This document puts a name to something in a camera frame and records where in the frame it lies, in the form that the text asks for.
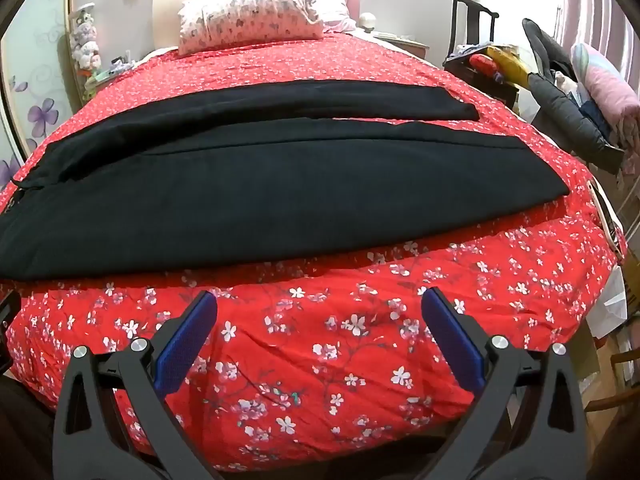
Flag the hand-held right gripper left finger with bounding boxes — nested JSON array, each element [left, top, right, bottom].
[[52, 290, 223, 480]]

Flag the black wooden chair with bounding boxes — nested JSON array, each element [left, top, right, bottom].
[[442, 0, 521, 107]]

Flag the white floral pillow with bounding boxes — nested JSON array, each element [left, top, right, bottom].
[[177, 0, 326, 57]]

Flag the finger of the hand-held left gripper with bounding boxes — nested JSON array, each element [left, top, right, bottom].
[[0, 291, 22, 373]]

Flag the red floral bedspread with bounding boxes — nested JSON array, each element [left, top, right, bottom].
[[0, 34, 629, 472]]

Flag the light wooden chair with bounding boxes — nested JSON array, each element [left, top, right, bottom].
[[584, 344, 640, 413]]

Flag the wooden bedside table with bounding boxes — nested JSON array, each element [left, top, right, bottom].
[[374, 31, 431, 61]]

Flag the red plush toy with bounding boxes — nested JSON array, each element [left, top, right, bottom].
[[469, 54, 499, 79]]

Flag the purple flower wardrobe door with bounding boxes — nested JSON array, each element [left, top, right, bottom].
[[0, 0, 82, 187]]

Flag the dark grey jacket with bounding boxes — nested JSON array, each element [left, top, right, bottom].
[[522, 17, 626, 172]]

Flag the hanging plush toys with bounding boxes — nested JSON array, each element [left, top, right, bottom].
[[70, 4, 104, 70]]

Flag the white paper bag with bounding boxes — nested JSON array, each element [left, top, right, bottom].
[[592, 260, 632, 342]]

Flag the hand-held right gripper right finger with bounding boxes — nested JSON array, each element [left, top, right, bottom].
[[421, 287, 589, 480]]

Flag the pink curtain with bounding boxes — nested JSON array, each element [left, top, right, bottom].
[[554, 0, 640, 63]]

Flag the cluttered bedside table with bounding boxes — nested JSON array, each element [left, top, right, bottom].
[[82, 51, 139, 97]]

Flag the black pants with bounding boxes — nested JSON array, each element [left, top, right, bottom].
[[0, 79, 571, 282]]

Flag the pink pastel pillow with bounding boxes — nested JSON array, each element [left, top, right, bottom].
[[570, 42, 640, 137]]

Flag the yellow plush toy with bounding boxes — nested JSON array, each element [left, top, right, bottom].
[[486, 46, 534, 87]]

